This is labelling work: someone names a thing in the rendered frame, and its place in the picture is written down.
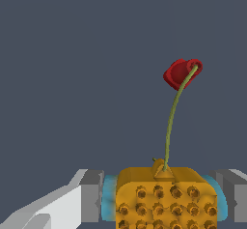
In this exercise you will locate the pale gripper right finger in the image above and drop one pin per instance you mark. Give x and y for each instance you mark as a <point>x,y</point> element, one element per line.
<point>236,194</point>

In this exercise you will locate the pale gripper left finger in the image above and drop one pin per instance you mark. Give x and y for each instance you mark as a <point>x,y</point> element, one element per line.
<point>64,200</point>

